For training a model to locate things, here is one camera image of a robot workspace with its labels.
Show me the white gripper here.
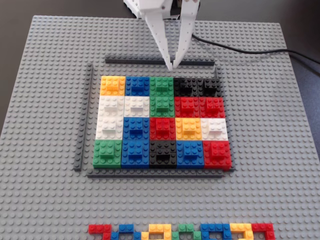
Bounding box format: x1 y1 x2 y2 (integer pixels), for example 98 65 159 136
123 0 201 72

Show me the yellow brick cube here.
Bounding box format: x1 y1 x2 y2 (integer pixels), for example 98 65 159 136
99 75 127 97
174 117 203 142

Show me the green brick cube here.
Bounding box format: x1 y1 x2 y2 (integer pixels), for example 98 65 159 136
149 76 175 98
149 96 176 119
92 139 124 169

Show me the black brick cube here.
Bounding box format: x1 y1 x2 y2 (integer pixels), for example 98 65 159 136
196 77 224 98
173 77 199 98
148 140 178 169

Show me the blue brick cube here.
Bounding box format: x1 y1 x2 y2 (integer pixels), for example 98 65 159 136
176 140 205 170
125 76 151 97
120 139 151 170
122 116 151 141

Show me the red brick cube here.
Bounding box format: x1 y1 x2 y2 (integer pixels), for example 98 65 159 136
174 96 201 119
202 141 233 171
149 117 177 142
199 96 226 119

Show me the white brick cube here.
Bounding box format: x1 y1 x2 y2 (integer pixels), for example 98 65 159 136
200 117 229 142
96 95 126 119
123 96 151 119
94 116 125 141

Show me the yellow brick letter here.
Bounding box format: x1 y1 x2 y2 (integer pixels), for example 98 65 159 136
140 223 173 240
229 222 255 240

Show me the green brick letter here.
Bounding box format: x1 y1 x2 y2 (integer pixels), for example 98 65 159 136
170 223 202 240

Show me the blue brick letter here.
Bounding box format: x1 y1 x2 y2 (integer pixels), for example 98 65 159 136
199 223 231 240
110 223 142 240

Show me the grey studded baseplate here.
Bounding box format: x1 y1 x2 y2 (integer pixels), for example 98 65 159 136
0 14 320 240

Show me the red brick letter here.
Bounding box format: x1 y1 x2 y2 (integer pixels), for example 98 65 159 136
87 223 113 240
250 222 276 240

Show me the black cable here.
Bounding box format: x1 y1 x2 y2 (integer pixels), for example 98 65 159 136
190 33 320 65

